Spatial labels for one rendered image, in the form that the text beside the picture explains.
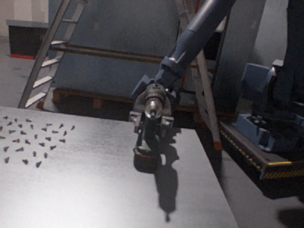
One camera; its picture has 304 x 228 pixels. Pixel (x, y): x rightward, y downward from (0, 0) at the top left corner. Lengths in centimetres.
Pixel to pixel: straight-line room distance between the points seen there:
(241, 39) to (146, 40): 116
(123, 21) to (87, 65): 72
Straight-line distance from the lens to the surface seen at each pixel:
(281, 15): 676
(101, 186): 54
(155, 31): 254
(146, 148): 58
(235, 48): 270
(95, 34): 266
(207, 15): 101
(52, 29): 197
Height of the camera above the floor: 102
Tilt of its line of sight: 22 degrees down
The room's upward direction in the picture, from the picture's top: 9 degrees clockwise
